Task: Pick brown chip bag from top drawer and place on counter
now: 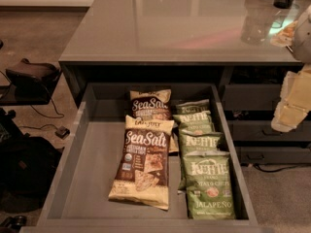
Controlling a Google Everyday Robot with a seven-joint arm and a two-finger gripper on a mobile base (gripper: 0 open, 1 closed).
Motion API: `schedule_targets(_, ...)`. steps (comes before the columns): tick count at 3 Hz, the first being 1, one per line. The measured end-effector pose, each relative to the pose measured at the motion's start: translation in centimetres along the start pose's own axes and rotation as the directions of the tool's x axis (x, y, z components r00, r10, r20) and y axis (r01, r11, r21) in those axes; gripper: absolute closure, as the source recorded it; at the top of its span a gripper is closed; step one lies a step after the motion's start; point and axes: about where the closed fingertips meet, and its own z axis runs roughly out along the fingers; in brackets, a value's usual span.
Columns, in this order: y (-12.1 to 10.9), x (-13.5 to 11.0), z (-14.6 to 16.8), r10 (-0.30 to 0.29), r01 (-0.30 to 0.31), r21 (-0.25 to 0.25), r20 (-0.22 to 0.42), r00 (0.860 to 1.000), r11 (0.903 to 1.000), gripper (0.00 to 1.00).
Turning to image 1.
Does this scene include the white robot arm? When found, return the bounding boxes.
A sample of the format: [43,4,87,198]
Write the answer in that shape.
[270,6,311,132]

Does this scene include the green kettle chip bag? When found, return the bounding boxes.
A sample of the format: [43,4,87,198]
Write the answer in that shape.
[173,111,215,135]
[176,99,210,115]
[178,131,223,192]

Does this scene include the black power adapter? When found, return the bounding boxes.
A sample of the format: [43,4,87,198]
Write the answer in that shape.
[55,126,70,139]

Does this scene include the black floor cable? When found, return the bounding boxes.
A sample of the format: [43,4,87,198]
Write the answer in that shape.
[0,69,66,131]

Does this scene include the open grey top drawer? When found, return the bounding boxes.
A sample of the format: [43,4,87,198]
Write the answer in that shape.
[20,83,261,233]

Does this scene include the rear green kettle chip bag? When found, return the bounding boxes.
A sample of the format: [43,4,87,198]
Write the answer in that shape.
[176,99,210,115]

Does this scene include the brown sea salt chip bag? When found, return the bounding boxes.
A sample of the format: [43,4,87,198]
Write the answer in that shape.
[130,89,171,120]
[108,116,174,211]

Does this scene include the front green jalapeno chip bag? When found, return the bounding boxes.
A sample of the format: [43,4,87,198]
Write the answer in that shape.
[183,150,235,219]

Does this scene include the grey counter cabinet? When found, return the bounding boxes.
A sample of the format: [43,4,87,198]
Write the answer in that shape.
[59,0,310,102]

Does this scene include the black device on stand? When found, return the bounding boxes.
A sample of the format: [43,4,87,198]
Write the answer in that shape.
[0,58,61,106]

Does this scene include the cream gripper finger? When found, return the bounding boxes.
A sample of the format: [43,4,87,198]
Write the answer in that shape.
[271,101,307,132]
[281,70,311,111]

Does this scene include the dark lower side drawers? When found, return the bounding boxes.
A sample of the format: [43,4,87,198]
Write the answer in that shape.
[219,65,311,164]

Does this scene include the black backpack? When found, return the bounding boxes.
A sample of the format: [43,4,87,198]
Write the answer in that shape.
[0,137,62,213]

